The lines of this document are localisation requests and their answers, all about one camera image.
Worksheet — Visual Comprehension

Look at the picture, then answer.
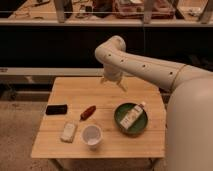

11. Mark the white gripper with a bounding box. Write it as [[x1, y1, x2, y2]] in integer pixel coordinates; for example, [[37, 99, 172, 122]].
[[100, 64, 127, 92]]

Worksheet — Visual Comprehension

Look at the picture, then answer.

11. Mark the white bottle in bowl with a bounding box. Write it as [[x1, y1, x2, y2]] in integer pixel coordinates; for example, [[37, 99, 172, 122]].
[[120, 102, 146, 130]]

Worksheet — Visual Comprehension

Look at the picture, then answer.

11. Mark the wooden workbench shelf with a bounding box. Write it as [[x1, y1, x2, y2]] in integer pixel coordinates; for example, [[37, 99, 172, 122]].
[[0, 0, 213, 27]]

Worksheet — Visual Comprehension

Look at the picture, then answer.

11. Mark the red sausage-like object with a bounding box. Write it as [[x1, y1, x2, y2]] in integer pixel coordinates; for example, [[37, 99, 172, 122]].
[[80, 106, 96, 121]]

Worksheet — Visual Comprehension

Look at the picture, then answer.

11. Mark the green bowl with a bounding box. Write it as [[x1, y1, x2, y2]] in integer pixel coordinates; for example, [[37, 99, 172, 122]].
[[114, 103, 148, 136]]

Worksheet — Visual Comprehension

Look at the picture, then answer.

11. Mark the white paper cup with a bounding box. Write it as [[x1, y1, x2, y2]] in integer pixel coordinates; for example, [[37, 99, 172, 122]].
[[81, 125, 102, 150]]

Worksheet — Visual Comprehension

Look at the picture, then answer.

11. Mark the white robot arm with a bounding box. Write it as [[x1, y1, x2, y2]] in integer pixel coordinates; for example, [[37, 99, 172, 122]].
[[95, 36, 213, 171]]

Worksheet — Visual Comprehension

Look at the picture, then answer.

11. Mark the light wooden table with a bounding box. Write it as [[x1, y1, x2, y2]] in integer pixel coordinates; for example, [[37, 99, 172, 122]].
[[31, 77, 166, 159]]

